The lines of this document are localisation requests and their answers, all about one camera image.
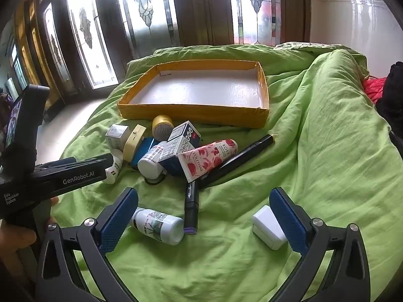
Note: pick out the black marker purple cap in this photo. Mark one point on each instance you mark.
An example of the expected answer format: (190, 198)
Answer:
(190, 209)

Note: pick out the white bottle striped green label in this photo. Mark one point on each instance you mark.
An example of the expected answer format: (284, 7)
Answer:
(114, 170)

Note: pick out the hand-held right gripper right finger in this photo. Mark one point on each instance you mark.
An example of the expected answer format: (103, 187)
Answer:
(289, 223)

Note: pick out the small white carton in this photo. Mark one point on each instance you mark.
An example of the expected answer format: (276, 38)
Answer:
(116, 133)

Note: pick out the floral hand cream tube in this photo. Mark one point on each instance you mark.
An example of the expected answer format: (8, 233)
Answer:
(207, 159)

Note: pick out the yellow jar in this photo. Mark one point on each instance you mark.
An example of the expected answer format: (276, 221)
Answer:
(162, 124)

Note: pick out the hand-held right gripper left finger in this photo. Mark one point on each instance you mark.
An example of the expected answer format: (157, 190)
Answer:
(118, 223)

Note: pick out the black pen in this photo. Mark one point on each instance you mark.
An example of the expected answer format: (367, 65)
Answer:
(242, 155)

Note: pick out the red cloth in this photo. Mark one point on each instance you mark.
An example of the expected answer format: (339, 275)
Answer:
(374, 88)

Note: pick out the white charger plug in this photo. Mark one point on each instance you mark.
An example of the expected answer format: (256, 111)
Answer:
(266, 231)

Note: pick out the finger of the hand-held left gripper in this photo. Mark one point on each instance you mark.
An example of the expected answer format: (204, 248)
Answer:
(100, 159)

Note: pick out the green blanket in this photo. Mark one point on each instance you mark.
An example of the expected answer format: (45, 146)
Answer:
(314, 163)

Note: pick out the white bottle plant label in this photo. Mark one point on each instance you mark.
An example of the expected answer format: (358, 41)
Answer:
(163, 226)

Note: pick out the blue and white medicine box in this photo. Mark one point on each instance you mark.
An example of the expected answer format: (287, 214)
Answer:
(178, 149)

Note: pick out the patterned pillow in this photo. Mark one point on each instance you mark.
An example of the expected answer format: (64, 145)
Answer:
(314, 45)

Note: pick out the stained glass window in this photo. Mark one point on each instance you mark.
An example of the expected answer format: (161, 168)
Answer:
(148, 9)
(89, 31)
(258, 6)

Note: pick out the white bottle red stripe label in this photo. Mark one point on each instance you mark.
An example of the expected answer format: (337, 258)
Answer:
(151, 163)

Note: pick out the yellow wooden door frame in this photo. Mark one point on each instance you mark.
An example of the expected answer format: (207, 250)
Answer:
(34, 44)

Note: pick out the yellow cardboard box tray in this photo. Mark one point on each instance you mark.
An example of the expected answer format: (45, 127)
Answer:
(195, 91)

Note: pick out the black cloth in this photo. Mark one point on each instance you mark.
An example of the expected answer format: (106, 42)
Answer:
(392, 100)

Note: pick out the blue plastic case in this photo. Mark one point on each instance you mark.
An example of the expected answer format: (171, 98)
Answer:
(141, 152)

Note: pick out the person's left hand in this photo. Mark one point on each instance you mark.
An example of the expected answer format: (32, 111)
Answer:
(15, 237)

